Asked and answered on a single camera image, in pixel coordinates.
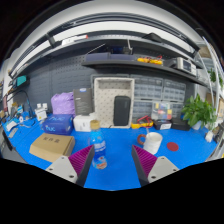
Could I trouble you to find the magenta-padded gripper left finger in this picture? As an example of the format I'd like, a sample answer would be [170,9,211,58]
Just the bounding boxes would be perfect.
[45,144,96,188]

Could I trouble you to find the clear organizer box, coloured parts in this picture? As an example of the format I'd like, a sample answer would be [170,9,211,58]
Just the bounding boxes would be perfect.
[151,101,174,122]

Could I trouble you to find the green potted plant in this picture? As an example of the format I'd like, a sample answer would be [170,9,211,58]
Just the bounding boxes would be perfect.
[180,93,218,131]

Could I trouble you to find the purple plastic bag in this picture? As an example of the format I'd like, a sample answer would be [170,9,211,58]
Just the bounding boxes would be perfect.
[50,91,76,118]

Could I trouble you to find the dark grey wall shelf unit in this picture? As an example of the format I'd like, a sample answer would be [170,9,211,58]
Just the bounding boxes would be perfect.
[8,31,209,88]

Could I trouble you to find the white perforated storage tray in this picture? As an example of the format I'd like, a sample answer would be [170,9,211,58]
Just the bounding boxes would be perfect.
[93,77,136,129]

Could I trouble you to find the white mug with brown handle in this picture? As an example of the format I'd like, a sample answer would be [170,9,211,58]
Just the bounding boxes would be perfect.
[137,131,164,155]

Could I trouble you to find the blue printed carton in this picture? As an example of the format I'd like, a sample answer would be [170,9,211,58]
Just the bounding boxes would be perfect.
[41,114,74,136]

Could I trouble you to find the white power adapter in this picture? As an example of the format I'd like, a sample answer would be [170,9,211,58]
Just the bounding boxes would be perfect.
[204,130,214,144]

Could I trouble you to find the flat round red coaster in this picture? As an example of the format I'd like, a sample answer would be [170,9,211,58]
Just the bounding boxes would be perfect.
[166,141,180,152]

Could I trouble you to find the black zip case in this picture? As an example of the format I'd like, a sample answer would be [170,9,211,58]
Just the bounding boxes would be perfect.
[113,95,132,127]

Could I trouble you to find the dark grey upright box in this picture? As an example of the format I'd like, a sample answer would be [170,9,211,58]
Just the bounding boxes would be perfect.
[73,87,94,117]

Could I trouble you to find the yellow multimeter with red leads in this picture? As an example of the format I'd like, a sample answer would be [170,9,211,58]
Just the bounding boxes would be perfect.
[130,115,154,130]

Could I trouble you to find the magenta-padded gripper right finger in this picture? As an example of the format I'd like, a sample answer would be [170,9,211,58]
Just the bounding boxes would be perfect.
[131,144,180,187]

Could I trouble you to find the white wire shelf rack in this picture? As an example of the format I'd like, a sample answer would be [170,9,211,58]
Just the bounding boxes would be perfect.
[196,36,224,111]

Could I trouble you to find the flat black case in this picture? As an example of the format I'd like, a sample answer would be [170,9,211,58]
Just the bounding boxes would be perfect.
[171,117,192,132]

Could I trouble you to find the blue drink bottle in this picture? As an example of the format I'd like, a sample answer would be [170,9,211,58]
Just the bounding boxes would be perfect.
[89,119,108,170]

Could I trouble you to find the white product box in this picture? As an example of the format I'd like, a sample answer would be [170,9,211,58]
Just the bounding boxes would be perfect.
[72,114,98,133]

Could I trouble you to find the black box with white label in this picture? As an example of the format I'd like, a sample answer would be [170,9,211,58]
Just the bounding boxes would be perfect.
[153,119,173,131]

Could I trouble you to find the brown cardboard box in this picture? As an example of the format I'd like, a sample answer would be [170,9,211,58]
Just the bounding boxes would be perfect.
[28,132,76,163]

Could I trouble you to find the small white carton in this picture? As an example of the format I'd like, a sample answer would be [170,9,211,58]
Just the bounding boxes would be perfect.
[34,107,48,122]

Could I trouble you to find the grey small-parts drawer cabinet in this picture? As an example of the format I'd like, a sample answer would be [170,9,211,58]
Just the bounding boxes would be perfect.
[162,79,187,103]
[131,99,157,123]
[170,101,186,119]
[130,75,164,101]

